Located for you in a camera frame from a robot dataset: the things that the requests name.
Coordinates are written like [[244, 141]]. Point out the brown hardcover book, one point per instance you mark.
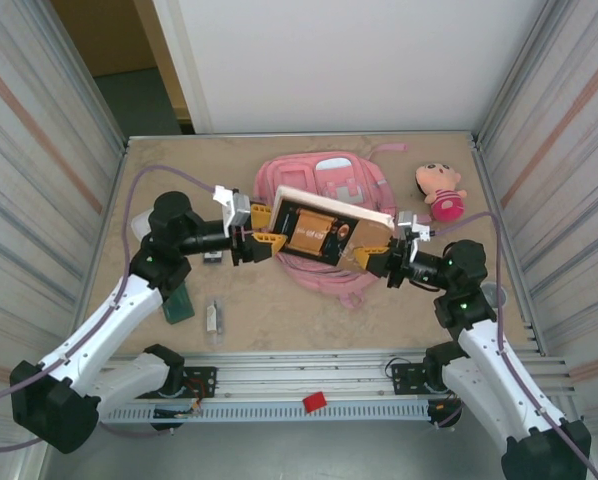
[[329, 235]]

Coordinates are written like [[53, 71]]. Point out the pink school backpack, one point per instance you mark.
[[299, 170]]

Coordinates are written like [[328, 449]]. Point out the dark green box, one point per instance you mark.
[[179, 307]]

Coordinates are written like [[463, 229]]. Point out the clear plastic pen case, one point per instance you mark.
[[211, 320]]

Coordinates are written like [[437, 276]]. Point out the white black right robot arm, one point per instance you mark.
[[484, 350]]

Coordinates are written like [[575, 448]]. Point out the round grey disc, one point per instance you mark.
[[491, 291]]

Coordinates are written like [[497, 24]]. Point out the plush doll pink striped shirt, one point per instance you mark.
[[441, 192]]

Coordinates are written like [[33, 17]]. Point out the red plastic block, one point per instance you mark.
[[315, 403]]

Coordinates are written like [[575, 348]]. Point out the brown wooden door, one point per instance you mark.
[[104, 35]]

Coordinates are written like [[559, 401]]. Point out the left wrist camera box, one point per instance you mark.
[[239, 210]]

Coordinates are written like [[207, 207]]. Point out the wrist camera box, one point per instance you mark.
[[239, 210], [409, 222]]

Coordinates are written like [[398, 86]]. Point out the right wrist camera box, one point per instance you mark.
[[409, 222]]

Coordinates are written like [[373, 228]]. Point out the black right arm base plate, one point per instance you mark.
[[404, 375]]

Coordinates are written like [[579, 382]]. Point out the aluminium rail frame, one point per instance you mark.
[[299, 372]]

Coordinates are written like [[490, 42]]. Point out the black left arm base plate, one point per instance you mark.
[[204, 380]]

